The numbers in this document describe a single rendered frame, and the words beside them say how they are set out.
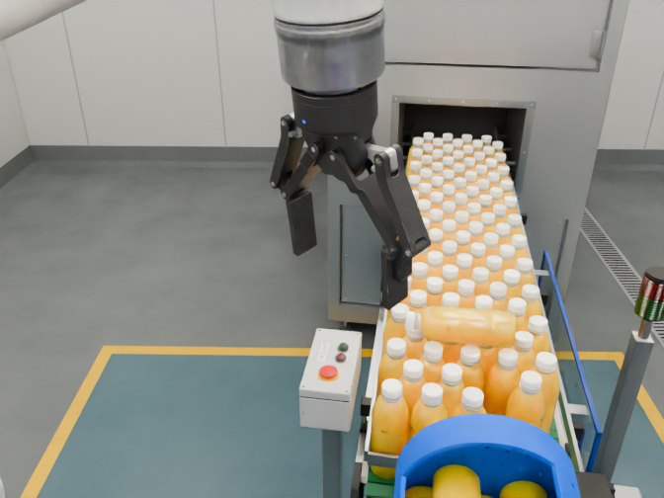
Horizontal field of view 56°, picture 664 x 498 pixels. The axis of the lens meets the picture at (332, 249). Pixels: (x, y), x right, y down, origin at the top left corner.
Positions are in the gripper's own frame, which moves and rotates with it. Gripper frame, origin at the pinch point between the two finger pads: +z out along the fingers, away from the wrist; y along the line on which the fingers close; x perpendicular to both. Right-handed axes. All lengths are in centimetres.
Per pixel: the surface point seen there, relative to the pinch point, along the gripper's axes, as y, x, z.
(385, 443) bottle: 14, -19, 61
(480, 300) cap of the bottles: 22, -60, 55
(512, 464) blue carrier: -11, -23, 47
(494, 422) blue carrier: -7.8, -20.5, 37.4
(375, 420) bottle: 17, -20, 57
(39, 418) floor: 183, 17, 164
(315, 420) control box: 26, -13, 59
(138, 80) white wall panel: 422, -174, 127
